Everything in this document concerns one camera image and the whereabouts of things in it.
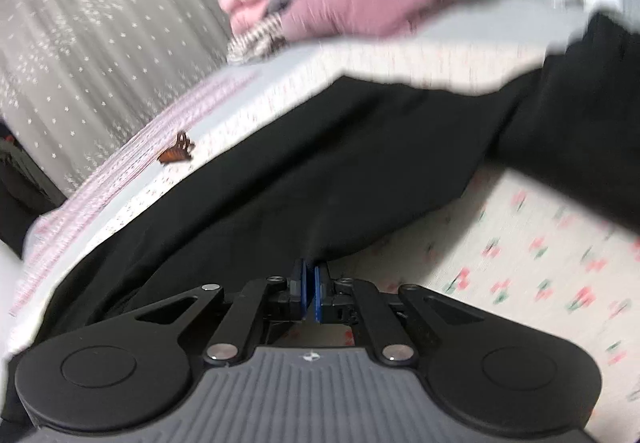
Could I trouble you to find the black pants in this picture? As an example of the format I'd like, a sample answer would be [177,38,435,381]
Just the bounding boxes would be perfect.
[0,12,640,426]

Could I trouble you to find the brown hair claw clip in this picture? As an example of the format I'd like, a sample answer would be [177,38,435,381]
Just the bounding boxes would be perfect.
[157,131,195,166]

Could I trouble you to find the cherry print bed sheet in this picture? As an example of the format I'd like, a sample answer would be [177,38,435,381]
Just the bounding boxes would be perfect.
[7,35,640,443]

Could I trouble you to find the pink striped blanket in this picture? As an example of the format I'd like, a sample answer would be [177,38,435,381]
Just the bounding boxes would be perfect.
[10,70,258,316]

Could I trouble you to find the grey white striped garment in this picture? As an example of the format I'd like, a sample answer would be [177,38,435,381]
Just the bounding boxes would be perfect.
[227,14,286,65]

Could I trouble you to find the dark hanging clothes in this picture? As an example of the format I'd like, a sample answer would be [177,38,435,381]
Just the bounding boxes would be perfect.
[0,121,66,259]

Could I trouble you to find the grey star curtain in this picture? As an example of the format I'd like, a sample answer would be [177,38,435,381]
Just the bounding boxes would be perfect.
[1,0,230,194]

